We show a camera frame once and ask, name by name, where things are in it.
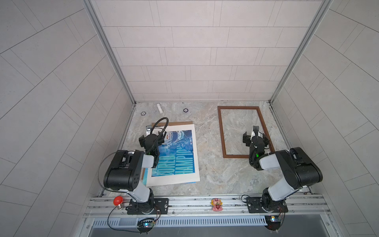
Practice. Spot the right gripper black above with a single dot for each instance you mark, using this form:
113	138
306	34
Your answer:
255	139

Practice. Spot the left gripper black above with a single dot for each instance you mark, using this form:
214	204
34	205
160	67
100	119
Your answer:
152	139

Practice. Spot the brown wooden picture frame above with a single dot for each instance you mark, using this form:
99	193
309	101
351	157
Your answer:
236	128

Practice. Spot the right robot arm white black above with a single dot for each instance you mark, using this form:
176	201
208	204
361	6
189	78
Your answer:
297	168

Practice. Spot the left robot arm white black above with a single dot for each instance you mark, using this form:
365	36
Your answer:
125	170

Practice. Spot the brown backing board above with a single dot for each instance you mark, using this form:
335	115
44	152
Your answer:
162	124

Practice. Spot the blue poster with white mat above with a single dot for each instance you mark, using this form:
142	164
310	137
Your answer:
178	160

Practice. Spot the white cylinder tube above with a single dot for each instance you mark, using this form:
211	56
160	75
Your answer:
160	108

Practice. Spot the red emergency stop button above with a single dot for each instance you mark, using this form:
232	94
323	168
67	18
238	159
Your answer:
118	202

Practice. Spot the pink toy figurine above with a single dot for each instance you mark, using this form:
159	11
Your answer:
216	204

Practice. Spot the right circuit board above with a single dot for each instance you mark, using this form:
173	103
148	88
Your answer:
273	223

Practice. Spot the circuit board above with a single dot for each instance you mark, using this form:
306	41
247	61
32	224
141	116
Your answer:
273	223
146	225

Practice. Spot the left circuit board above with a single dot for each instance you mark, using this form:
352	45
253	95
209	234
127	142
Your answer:
146	225

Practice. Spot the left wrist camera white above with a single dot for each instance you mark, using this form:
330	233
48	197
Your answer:
149	129

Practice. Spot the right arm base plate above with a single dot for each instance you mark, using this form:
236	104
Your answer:
265	205

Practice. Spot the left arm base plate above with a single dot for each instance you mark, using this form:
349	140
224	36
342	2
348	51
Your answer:
161	205

